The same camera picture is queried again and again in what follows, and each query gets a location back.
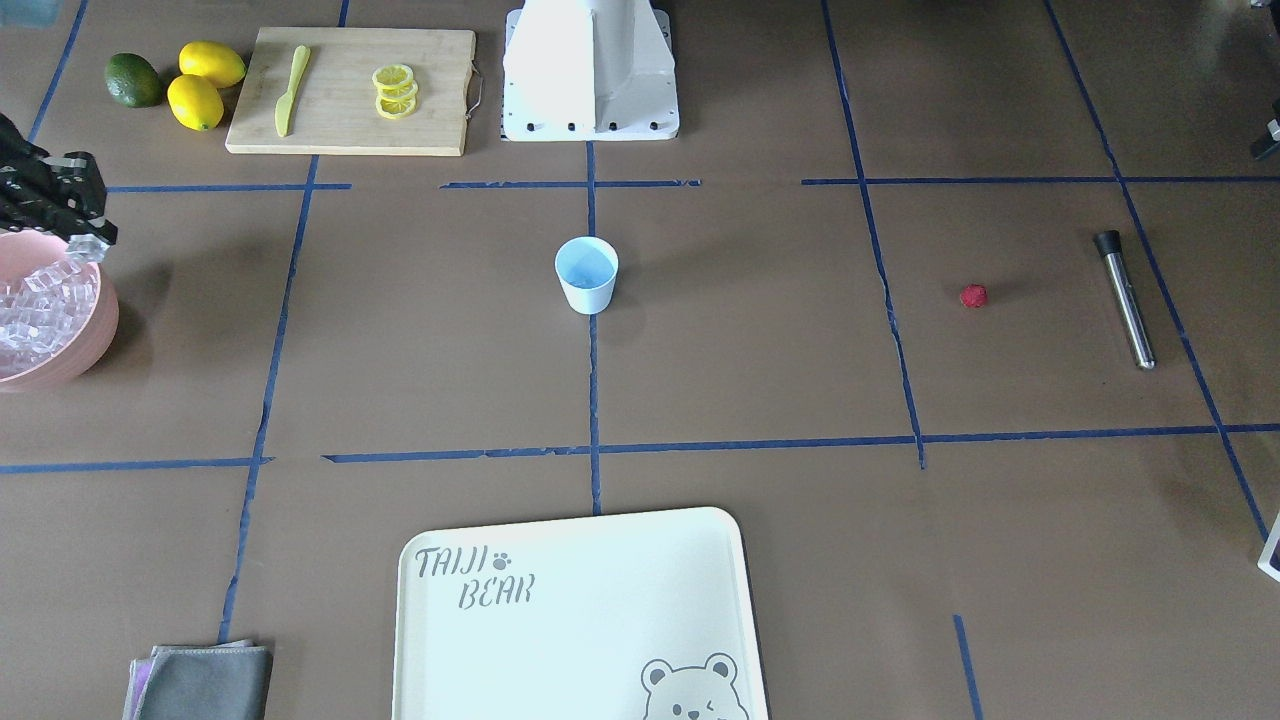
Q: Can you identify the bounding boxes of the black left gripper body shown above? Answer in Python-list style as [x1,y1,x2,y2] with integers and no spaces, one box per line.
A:
[1251,99,1280,161]

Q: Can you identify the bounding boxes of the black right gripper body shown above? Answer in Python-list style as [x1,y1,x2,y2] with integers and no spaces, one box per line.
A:
[1,114,60,233]

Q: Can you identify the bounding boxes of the clear ice cubes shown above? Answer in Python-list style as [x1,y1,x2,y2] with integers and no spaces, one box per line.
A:
[0,234,113,379]

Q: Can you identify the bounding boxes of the light blue plastic cup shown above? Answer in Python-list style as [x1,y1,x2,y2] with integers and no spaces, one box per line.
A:
[554,236,620,315]

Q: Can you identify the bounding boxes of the pink bowl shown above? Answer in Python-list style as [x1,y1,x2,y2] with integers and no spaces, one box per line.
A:
[0,231,120,393]

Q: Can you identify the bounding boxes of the green lime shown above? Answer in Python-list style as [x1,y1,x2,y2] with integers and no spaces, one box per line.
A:
[104,53,164,108]

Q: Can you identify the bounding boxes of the yellow lemon lower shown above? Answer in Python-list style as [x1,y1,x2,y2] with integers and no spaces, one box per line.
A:
[166,74,225,132]

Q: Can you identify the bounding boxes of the yellow lemon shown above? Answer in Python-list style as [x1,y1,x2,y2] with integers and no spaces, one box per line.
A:
[166,74,225,132]
[178,41,247,90]

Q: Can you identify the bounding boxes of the yellow lemon upper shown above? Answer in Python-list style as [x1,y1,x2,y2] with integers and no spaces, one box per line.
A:
[178,41,247,90]

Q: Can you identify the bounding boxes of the steel muddler black tip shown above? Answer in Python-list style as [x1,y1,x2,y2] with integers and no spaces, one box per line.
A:
[1093,231,1157,372]

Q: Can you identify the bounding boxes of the wooden cutting board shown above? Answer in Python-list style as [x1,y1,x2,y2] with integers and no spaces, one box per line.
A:
[225,26,477,158]

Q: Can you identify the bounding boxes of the yellow plastic knife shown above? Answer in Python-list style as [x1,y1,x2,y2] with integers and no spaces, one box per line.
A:
[273,45,311,138]

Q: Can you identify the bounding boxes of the lemon slices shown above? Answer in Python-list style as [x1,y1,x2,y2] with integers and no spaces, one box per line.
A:
[371,64,419,120]

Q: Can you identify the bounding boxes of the red strawberry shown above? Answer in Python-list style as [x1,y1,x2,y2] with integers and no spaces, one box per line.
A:
[959,284,989,309]

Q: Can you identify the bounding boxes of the grey folded cloth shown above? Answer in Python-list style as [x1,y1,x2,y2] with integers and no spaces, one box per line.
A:
[122,641,273,719]

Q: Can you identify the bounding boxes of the cream bear tray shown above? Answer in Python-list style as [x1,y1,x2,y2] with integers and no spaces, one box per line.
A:
[390,507,771,719]

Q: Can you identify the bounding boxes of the wire cup rack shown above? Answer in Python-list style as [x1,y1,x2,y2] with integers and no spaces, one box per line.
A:
[1256,515,1280,582]

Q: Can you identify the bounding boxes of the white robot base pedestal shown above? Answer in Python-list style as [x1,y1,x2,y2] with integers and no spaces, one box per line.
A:
[500,1,681,143]

